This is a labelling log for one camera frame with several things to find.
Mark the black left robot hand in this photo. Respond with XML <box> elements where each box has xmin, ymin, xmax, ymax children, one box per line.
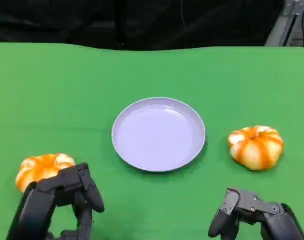
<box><xmin>6</xmin><ymin>162</ymin><xmax>105</xmax><ymax>240</ymax></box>

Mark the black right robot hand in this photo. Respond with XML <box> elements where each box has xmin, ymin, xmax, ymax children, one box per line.
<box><xmin>207</xmin><ymin>187</ymin><xmax>304</xmax><ymax>240</ymax></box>

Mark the orange and white bread roll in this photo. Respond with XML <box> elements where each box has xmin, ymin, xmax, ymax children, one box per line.
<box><xmin>15</xmin><ymin>153</ymin><xmax>77</xmax><ymax>194</ymax></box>
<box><xmin>227</xmin><ymin>125</ymin><xmax>284</xmax><ymax>172</ymax></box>

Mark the lilac plate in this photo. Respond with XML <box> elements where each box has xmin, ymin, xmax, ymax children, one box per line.
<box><xmin>111</xmin><ymin>97</ymin><xmax>207</xmax><ymax>173</ymax></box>

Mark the black backdrop curtain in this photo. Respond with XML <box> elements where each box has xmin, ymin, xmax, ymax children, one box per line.
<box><xmin>0</xmin><ymin>0</ymin><xmax>285</xmax><ymax>52</ymax></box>

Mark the grey metal frame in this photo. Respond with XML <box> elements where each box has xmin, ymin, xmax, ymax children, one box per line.
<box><xmin>263</xmin><ymin>0</ymin><xmax>304</xmax><ymax>47</ymax></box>

